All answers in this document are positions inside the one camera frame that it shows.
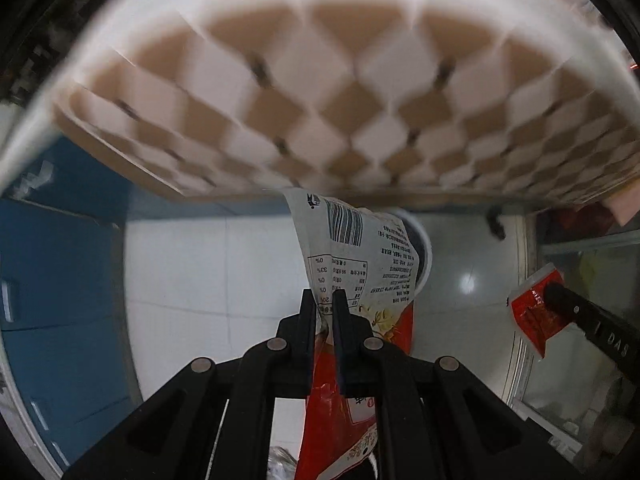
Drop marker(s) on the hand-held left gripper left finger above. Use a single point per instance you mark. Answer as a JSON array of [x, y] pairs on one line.
[[310, 320]]

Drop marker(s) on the red snack packet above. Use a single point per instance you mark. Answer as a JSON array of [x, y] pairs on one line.
[[345, 245]]

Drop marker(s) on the checkered brown tablecloth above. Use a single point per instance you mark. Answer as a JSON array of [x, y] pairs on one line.
[[320, 85]]

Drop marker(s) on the white trash bin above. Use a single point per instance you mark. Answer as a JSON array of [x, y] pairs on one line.
[[424, 255]]

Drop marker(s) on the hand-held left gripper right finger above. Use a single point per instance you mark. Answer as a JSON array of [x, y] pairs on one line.
[[341, 320]]

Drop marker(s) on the pink undercloth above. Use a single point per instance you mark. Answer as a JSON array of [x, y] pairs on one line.
[[622, 205]]

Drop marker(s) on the small red sachet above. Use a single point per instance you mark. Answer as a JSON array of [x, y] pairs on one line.
[[530, 315]]

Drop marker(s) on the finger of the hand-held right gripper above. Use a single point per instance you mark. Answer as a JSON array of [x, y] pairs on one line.
[[595, 332]]

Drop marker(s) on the blue base cabinet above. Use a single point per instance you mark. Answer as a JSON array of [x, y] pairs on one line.
[[60, 270]]

